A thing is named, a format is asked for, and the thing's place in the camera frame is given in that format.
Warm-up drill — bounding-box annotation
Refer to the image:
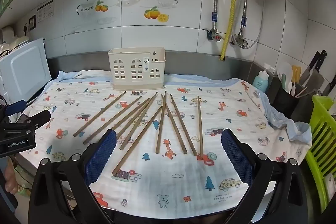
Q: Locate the black utensil holder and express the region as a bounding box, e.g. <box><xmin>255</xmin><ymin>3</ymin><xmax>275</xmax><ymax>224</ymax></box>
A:
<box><xmin>272</xmin><ymin>84</ymin><xmax>299</xmax><ymax>117</ymax></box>

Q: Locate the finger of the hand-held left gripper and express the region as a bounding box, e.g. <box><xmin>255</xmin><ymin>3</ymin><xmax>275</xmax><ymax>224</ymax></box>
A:
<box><xmin>5</xmin><ymin>100</ymin><xmax>28</xmax><ymax>115</ymax></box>
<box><xmin>25</xmin><ymin>110</ymin><xmax>51</xmax><ymax>130</ymax></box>

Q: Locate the brown wooden chopstick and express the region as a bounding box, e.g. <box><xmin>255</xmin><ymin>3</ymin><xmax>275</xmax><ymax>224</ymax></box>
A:
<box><xmin>73</xmin><ymin>91</ymin><xmax>127</xmax><ymax>138</ymax></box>
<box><xmin>83</xmin><ymin>96</ymin><xmax>142</xmax><ymax>145</ymax></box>
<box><xmin>112</xmin><ymin>98</ymin><xmax>151</xmax><ymax>134</ymax></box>
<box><xmin>197</xmin><ymin>95</ymin><xmax>204</xmax><ymax>156</ymax></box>
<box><xmin>160</xmin><ymin>93</ymin><xmax>188</xmax><ymax>155</ymax></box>
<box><xmin>112</xmin><ymin>105</ymin><xmax>163</xmax><ymax>176</ymax></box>
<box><xmin>119</xmin><ymin>92</ymin><xmax>158</xmax><ymax>151</ymax></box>
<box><xmin>170</xmin><ymin>94</ymin><xmax>197</xmax><ymax>156</ymax></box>
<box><xmin>155</xmin><ymin>91</ymin><xmax>167</xmax><ymax>154</ymax></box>

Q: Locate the cream plastic chopstick holder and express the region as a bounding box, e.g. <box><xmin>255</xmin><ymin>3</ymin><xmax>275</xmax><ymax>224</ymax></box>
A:
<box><xmin>108</xmin><ymin>47</ymin><xmax>166</xmax><ymax>91</ymax></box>

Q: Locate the cartoon printed blanket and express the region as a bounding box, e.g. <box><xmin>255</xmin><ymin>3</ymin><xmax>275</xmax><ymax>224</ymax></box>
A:
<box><xmin>20</xmin><ymin>70</ymin><xmax>313</xmax><ymax>210</ymax></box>

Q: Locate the white wall label sticker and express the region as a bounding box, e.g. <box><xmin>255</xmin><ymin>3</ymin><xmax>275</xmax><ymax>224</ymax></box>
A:
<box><xmin>36</xmin><ymin>0</ymin><xmax>55</xmax><ymax>24</ymax></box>

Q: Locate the white microwave oven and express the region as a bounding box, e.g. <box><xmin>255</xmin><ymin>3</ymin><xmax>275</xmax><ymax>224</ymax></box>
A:
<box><xmin>0</xmin><ymin>38</ymin><xmax>52</xmax><ymax>107</ymax></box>

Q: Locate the green plastic rack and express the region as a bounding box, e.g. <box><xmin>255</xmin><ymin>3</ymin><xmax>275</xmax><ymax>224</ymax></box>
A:
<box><xmin>305</xmin><ymin>95</ymin><xmax>336</xmax><ymax>207</ymax></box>

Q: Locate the metal water valve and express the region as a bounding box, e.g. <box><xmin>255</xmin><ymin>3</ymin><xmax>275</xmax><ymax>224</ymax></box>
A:
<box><xmin>232</xmin><ymin>34</ymin><xmax>249</xmax><ymax>48</ymax></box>

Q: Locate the white rice paddle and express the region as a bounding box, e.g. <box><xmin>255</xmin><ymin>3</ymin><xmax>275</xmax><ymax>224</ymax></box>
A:
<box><xmin>277</xmin><ymin>61</ymin><xmax>293</xmax><ymax>84</ymax></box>

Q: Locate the yellow gas hose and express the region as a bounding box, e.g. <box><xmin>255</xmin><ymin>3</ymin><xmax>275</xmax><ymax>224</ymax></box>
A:
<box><xmin>220</xmin><ymin>0</ymin><xmax>247</xmax><ymax>62</ymax></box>

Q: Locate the white rice cooker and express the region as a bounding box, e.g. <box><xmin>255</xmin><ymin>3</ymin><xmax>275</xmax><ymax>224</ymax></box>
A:
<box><xmin>0</xmin><ymin>26</ymin><xmax>30</xmax><ymax>52</ymax></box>

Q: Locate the yellow brush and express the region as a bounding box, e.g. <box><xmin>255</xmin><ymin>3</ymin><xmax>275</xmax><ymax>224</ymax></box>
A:
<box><xmin>291</xmin><ymin>65</ymin><xmax>302</xmax><ymax>86</ymax></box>

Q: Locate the black handled cleaver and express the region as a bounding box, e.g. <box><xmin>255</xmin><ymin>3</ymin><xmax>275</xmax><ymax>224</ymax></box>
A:
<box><xmin>299</xmin><ymin>50</ymin><xmax>327</xmax><ymax>86</ymax></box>

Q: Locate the teal soap pump bottle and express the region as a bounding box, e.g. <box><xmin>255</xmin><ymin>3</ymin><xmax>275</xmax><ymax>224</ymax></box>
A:
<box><xmin>253</xmin><ymin>63</ymin><xmax>275</xmax><ymax>92</ymax></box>

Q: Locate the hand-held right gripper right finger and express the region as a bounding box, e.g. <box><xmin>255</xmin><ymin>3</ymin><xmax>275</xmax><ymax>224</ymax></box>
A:
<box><xmin>221</xmin><ymin>129</ymin><xmax>309</xmax><ymax>224</ymax></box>

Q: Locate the red handled water valve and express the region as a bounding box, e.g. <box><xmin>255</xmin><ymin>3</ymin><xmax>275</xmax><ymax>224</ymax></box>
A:
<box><xmin>206</xmin><ymin>28</ymin><xmax>222</xmax><ymax>42</ymax></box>

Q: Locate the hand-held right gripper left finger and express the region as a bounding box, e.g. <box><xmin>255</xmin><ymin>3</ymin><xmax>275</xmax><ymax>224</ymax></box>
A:
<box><xmin>28</xmin><ymin>129</ymin><xmax>117</xmax><ymax>224</ymax></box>

